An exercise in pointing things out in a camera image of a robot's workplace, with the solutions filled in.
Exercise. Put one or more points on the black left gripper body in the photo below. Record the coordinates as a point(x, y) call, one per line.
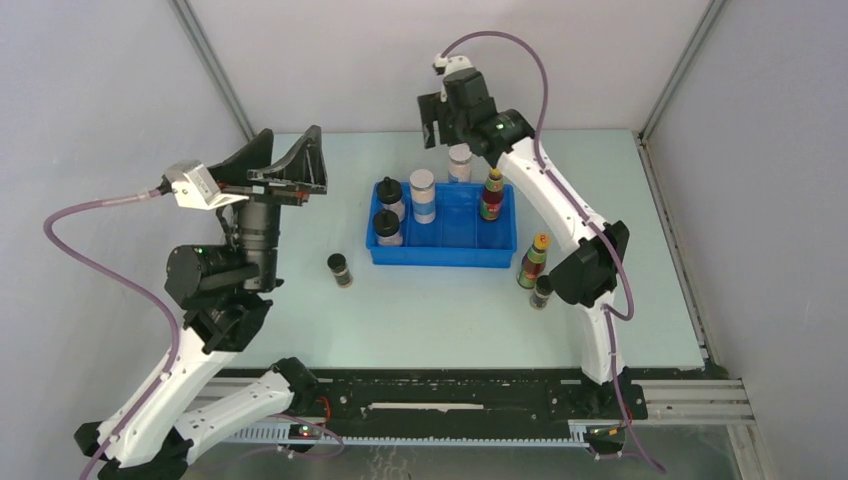
point(260, 223)

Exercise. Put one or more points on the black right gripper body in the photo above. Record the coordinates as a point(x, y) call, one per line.
point(459, 126)

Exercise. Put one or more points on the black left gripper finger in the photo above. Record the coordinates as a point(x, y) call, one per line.
point(302, 168)
point(256, 154)

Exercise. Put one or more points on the silver-lid blue-label jar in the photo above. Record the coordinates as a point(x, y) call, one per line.
point(422, 194)
point(460, 168)

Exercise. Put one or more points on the red sauce bottle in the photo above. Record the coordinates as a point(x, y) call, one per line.
point(534, 261)
point(492, 196)

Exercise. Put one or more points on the black-lid jar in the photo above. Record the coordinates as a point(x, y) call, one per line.
point(387, 228)
point(391, 196)

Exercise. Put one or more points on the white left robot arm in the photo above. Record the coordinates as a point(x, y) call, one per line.
point(223, 291)

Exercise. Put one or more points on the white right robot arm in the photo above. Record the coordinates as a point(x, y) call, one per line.
point(589, 273)

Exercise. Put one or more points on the small black-cap spice jar left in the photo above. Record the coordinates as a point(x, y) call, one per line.
point(337, 263)

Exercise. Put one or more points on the small black-cap spice jar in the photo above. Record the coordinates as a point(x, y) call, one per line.
point(541, 292)
point(337, 263)

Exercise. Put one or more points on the blue divided plastic bin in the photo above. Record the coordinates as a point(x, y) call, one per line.
point(458, 237)

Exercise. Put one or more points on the small black-cap spice jar right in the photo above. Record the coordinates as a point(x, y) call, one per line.
point(541, 292)

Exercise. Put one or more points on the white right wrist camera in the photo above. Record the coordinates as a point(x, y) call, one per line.
point(447, 65)

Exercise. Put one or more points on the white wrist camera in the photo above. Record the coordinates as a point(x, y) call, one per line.
point(194, 187)
point(447, 65)

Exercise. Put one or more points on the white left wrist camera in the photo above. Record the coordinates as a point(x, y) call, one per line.
point(194, 187)

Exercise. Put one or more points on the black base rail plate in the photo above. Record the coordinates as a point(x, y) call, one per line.
point(465, 404)

